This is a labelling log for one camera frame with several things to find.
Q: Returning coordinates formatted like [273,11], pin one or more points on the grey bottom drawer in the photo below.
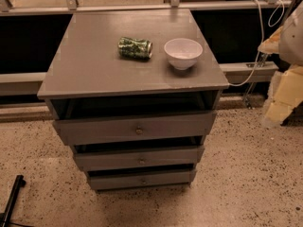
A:
[142,180]

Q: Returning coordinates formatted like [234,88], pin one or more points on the grey drawer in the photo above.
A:
[142,180]
[89,131]
[134,158]

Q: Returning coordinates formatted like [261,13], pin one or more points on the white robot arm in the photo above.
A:
[286,89]

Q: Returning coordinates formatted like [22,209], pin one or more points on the grey wooden drawer cabinet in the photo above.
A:
[91,80]

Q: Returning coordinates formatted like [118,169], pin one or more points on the grey top drawer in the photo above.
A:
[89,131]

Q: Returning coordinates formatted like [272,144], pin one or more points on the grey middle drawer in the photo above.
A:
[134,158]

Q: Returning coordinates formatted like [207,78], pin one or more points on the white ceramic bowl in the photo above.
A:
[182,53]

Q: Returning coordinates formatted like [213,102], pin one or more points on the crushed green soda can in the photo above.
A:
[135,48]

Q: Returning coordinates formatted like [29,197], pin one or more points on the grey railing beam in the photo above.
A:
[29,83]

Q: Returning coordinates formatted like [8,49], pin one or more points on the black floor stand leg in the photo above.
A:
[6,215]

